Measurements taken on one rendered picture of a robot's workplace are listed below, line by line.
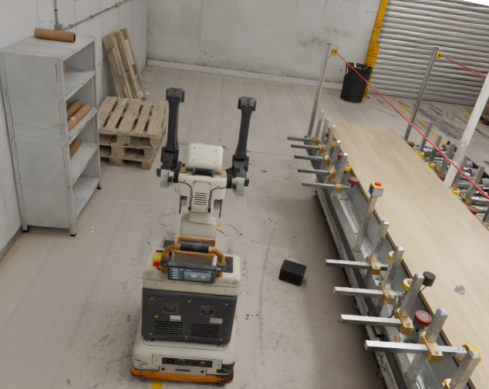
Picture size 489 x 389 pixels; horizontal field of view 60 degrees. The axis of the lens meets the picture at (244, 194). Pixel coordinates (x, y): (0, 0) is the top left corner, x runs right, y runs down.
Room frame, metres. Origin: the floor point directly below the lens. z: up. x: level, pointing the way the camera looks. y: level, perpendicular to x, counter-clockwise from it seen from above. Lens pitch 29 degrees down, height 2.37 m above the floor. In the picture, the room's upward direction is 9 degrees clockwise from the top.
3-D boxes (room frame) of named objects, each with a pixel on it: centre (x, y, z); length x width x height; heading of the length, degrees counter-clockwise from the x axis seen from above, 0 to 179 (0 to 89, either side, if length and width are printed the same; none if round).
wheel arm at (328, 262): (2.12, -0.77, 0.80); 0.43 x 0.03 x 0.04; 96
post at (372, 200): (2.43, -0.82, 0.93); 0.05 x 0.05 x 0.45; 6
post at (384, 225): (2.17, -0.85, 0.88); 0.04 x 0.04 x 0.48; 6
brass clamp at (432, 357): (1.40, -0.93, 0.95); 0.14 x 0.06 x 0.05; 6
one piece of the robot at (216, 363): (1.70, 0.19, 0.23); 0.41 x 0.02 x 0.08; 95
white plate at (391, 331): (1.70, -0.87, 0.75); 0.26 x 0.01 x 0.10; 6
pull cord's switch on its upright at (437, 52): (4.59, -1.71, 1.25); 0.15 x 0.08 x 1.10; 6
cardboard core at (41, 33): (3.53, 1.72, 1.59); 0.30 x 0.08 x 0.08; 96
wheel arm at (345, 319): (1.62, -0.79, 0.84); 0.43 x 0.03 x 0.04; 96
